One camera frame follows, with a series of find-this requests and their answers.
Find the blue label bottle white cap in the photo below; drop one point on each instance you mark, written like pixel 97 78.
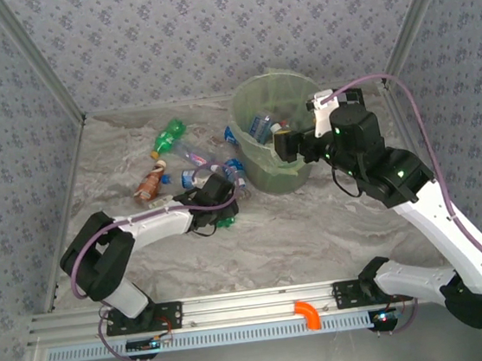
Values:
pixel 236 169

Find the aluminium mounting rail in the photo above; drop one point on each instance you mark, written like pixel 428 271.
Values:
pixel 255 303

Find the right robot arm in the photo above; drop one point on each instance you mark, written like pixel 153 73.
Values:
pixel 437 219

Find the brown drink bottle white cap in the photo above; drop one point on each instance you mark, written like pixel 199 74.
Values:
pixel 150 183

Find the green bottle with orange cap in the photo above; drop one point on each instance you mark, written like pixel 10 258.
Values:
pixel 168 134

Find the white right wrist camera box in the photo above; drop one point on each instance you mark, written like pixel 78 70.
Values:
pixel 324 112

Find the aluminium frame post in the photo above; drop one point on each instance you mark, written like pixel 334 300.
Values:
pixel 418 16
pixel 35 60

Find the clear bottle purple red label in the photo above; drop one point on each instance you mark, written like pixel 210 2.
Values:
pixel 192 154

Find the green plastic bottle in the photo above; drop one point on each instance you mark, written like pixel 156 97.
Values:
pixel 227 223

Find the right circuit board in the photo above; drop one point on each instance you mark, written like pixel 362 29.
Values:
pixel 384 317

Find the blue label plastic bottle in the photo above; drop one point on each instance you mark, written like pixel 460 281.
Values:
pixel 259 128
pixel 230 136

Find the circuit board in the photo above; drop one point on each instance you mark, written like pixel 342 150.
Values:
pixel 384 317
pixel 148 343

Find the orange elbow piece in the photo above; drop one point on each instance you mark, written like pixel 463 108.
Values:
pixel 309 314

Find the mesh bin with green liner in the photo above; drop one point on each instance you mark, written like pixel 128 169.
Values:
pixel 275 176

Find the left circuit board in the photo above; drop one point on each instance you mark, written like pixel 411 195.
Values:
pixel 148 343

